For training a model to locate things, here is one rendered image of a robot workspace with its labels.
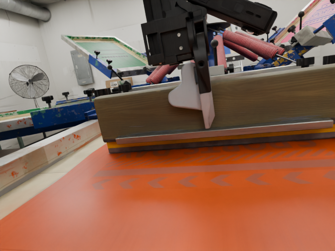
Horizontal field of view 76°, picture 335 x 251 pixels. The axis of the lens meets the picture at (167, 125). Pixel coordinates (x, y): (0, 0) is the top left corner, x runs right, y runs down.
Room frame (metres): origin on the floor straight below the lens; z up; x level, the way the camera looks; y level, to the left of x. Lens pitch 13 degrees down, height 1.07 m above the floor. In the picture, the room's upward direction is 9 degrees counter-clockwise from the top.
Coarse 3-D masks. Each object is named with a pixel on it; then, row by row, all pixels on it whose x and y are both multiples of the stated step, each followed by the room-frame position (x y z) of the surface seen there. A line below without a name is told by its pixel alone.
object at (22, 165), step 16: (80, 128) 0.44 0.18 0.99; (96, 128) 0.49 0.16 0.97; (32, 144) 0.36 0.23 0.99; (48, 144) 0.35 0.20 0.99; (64, 144) 0.38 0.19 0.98; (80, 144) 0.42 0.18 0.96; (0, 160) 0.29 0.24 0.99; (16, 160) 0.29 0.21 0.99; (32, 160) 0.31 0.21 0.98; (48, 160) 0.34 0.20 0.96; (0, 176) 0.26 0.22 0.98; (16, 176) 0.28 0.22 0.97; (32, 176) 0.30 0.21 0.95; (0, 192) 0.25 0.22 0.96
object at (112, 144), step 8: (328, 128) 0.27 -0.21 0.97; (224, 136) 0.31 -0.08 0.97; (232, 136) 0.30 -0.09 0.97; (240, 136) 0.30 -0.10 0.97; (248, 136) 0.30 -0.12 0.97; (256, 136) 0.30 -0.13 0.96; (264, 136) 0.29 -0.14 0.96; (112, 144) 0.35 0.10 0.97; (120, 144) 0.35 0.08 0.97; (128, 144) 0.34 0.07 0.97; (136, 144) 0.34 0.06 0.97; (144, 144) 0.34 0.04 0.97; (152, 144) 0.33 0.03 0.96
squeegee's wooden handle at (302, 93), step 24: (288, 72) 0.28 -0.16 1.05; (312, 72) 0.27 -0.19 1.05; (120, 96) 0.33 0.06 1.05; (144, 96) 0.32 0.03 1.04; (216, 96) 0.30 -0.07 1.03; (240, 96) 0.29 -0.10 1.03; (264, 96) 0.28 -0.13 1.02; (288, 96) 0.27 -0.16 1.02; (312, 96) 0.27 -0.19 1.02; (120, 120) 0.33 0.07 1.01; (144, 120) 0.32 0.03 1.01; (168, 120) 0.31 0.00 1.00; (192, 120) 0.31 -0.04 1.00; (216, 120) 0.30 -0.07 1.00; (240, 120) 0.29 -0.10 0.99; (264, 120) 0.28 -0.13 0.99; (288, 120) 0.28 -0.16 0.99
